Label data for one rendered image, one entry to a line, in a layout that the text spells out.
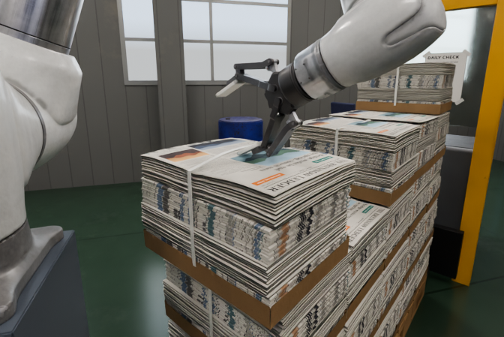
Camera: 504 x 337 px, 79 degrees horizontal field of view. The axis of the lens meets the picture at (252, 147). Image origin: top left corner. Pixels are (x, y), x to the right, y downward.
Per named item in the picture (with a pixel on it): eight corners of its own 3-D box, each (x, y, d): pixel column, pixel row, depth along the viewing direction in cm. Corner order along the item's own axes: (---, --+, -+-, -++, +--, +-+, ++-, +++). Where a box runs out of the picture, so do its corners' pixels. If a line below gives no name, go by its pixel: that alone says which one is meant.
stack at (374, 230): (175, 481, 95) (157, 239, 76) (340, 290, 181) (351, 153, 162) (276, 624, 70) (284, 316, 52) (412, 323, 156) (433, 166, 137)
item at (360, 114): (328, 115, 134) (328, 113, 134) (355, 111, 155) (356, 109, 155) (421, 124, 110) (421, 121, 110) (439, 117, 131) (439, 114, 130)
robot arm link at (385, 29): (347, 103, 47) (361, 68, 56) (461, 50, 37) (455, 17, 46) (308, 46, 44) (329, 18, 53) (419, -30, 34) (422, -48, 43)
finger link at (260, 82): (273, 94, 56) (275, 85, 56) (231, 78, 62) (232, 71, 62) (286, 93, 59) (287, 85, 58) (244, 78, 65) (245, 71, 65)
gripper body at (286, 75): (286, 55, 51) (250, 80, 57) (305, 102, 50) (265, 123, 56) (310, 57, 56) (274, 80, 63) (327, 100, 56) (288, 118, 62)
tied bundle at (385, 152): (287, 182, 118) (289, 122, 113) (323, 166, 140) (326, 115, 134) (388, 209, 94) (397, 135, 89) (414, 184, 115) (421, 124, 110)
